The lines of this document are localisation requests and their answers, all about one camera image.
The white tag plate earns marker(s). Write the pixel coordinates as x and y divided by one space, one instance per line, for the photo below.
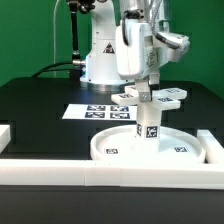
100 112

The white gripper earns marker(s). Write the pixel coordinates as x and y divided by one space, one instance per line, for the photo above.
137 55

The white front fence bar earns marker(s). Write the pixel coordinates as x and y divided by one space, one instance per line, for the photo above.
98 173

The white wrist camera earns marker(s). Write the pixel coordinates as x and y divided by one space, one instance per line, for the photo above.
177 45

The white cross table base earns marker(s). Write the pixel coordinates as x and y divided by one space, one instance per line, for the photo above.
164 99

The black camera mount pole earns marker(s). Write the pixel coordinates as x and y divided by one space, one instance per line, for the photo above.
76 33

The white left fence bar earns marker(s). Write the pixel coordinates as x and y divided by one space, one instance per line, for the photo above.
5 136

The white round table top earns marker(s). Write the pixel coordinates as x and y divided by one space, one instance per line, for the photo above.
164 145

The white fence bar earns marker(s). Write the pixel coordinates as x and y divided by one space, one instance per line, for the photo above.
214 150
5 136
98 173

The white right fence bar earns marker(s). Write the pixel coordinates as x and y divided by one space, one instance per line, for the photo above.
214 150

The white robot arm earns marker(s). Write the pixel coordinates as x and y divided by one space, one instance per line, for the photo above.
101 65

